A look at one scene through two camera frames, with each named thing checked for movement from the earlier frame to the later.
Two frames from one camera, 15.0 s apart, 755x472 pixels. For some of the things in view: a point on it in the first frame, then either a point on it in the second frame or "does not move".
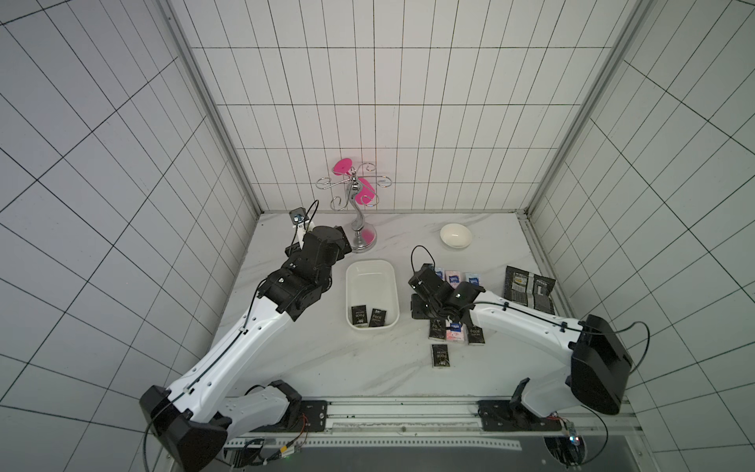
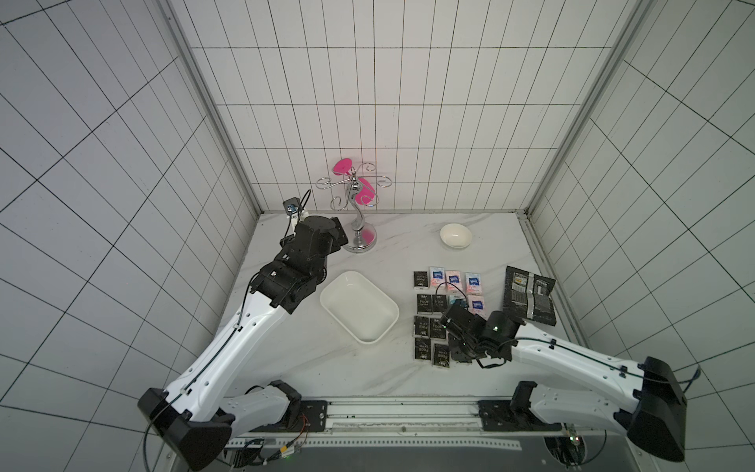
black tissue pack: x=440 y=354 does not move
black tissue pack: x=437 y=328 does not move
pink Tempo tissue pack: x=452 y=277 does not move
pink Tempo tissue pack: x=473 y=278 does not move
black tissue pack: x=377 y=318 to x=423 y=348
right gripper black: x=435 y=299 to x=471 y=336
